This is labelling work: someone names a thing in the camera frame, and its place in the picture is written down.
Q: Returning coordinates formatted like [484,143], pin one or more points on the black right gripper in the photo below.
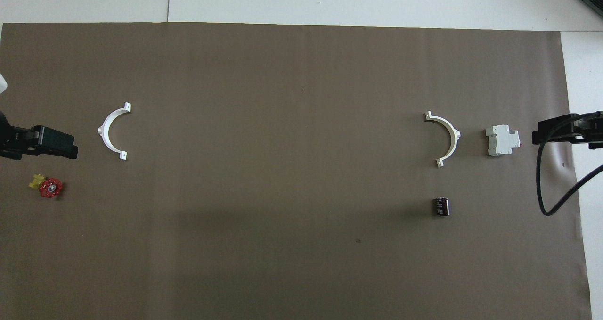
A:
[591,134]

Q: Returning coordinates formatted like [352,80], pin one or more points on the white half pipe clamp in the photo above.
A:
[454,136]
[103,131]

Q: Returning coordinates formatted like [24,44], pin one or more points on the brown paper mat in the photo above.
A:
[282,98]

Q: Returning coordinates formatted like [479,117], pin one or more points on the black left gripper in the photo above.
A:
[14,141]

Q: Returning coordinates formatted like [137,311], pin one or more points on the black cylindrical capacitor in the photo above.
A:
[441,207]

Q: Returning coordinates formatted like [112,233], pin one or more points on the red handwheel brass valve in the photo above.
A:
[50,187]

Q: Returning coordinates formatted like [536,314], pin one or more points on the white circuit breaker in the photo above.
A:
[501,141]

